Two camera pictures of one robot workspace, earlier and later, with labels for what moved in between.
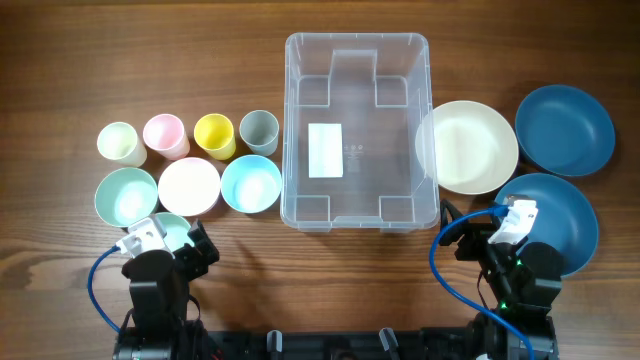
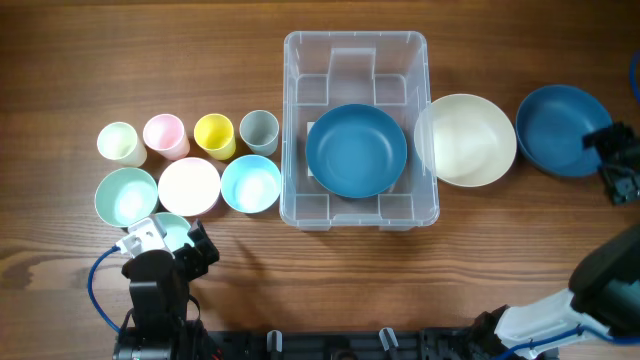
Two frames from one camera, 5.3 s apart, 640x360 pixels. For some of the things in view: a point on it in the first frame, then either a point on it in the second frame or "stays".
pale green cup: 119,142 stays
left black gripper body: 195,251 stays
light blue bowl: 251,184 stays
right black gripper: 470,240 to 617,157
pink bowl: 189,186 stays
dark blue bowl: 565,221 to 356,150
